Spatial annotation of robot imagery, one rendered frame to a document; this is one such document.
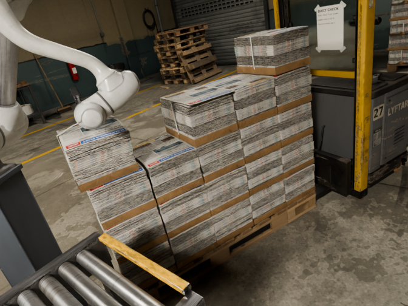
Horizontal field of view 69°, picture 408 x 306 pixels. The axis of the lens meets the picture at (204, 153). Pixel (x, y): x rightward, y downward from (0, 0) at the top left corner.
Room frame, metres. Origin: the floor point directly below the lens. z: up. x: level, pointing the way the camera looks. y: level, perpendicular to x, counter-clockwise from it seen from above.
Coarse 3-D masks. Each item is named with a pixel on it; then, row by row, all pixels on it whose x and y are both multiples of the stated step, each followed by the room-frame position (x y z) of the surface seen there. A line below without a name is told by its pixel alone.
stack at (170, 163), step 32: (256, 128) 1.65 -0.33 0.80; (160, 160) 1.40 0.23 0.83; (192, 160) 1.46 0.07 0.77; (224, 160) 1.54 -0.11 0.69; (256, 160) 1.63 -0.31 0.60; (96, 192) 1.23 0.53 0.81; (128, 192) 1.29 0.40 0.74; (160, 192) 1.36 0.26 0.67; (192, 192) 1.43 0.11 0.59; (224, 192) 1.51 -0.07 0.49; (128, 224) 1.27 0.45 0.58; (160, 224) 1.33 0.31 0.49; (224, 224) 1.50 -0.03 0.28; (160, 256) 1.32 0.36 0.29; (224, 256) 1.48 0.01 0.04
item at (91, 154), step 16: (112, 128) 1.35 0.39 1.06; (64, 144) 1.24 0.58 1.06; (80, 144) 1.22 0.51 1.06; (96, 144) 1.25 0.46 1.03; (112, 144) 1.28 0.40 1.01; (128, 144) 1.32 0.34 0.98; (80, 160) 1.22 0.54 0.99; (96, 160) 1.25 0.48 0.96; (112, 160) 1.29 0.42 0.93; (128, 160) 1.32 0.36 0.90; (80, 176) 1.22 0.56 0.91; (96, 176) 1.25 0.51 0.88
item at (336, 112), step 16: (320, 80) 2.43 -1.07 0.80; (336, 80) 2.33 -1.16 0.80; (352, 80) 2.24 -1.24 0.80; (384, 80) 2.10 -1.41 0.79; (400, 80) 2.03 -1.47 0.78; (320, 96) 2.26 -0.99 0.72; (336, 96) 2.13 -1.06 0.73; (352, 96) 2.00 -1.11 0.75; (384, 96) 1.96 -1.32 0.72; (400, 96) 2.02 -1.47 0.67; (320, 112) 2.27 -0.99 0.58; (336, 112) 2.13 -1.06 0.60; (352, 112) 2.01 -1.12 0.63; (384, 112) 1.96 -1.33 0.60; (400, 112) 2.02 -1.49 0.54; (320, 128) 2.27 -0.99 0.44; (336, 128) 2.13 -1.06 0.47; (352, 128) 2.00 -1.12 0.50; (384, 128) 1.96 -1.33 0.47; (400, 128) 2.04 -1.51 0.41; (336, 144) 2.13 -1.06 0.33; (352, 144) 2.00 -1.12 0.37; (384, 144) 1.95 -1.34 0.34; (400, 144) 2.04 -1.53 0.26; (384, 160) 1.97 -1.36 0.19; (400, 160) 2.07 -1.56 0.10; (368, 176) 1.88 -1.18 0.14; (384, 176) 1.97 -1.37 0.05
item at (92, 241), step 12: (84, 240) 0.90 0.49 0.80; (96, 240) 0.89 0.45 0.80; (72, 252) 0.85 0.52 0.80; (96, 252) 0.88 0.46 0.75; (108, 252) 0.91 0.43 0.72; (48, 264) 0.81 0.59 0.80; (60, 264) 0.80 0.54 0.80; (36, 276) 0.76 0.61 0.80; (60, 276) 0.78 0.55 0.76; (12, 288) 0.73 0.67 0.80; (24, 288) 0.72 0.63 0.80; (36, 288) 0.73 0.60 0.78; (72, 288) 0.80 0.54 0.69; (0, 300) 0.69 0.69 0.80; (12, 300) 0.69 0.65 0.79; (48, 300) 0.74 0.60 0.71
